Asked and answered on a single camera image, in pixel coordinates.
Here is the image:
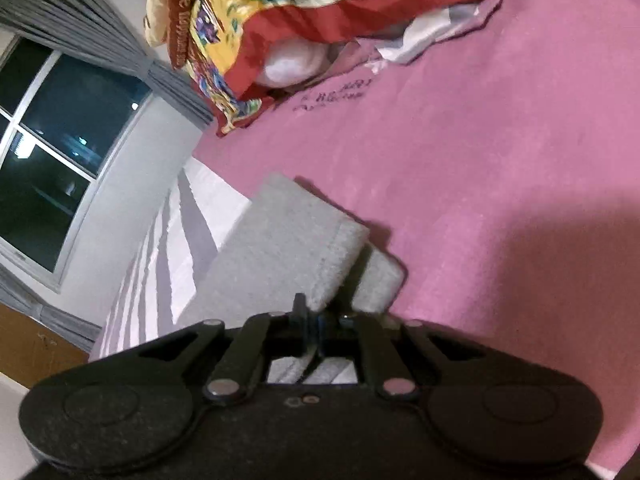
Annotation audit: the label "grey sweat pants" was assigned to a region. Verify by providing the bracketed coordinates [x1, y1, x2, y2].
[174, 171, 407, 386]

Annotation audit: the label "brown wooden door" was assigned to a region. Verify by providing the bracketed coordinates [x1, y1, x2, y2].
[0, 304, 89, 389]

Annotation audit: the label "grey left curtain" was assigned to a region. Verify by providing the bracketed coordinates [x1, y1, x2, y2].
[0, 266, 101, 352]

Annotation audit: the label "grey curtain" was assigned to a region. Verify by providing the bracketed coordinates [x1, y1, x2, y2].
[1, 0, 214, 129]
[0, 266, 101, 352]

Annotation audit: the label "striped pink purple bed sheet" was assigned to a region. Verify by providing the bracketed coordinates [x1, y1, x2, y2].
[91, 0, 639, 479]

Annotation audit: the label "white pink pillow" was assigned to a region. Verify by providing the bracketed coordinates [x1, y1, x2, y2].
[255, 38, 343, 89]

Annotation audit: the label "grey right curtain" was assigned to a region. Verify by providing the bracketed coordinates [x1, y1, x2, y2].
[1, 0, 214, 129]

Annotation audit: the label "window with white frame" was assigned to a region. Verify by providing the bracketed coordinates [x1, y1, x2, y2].
[1, 32, 151, 290]

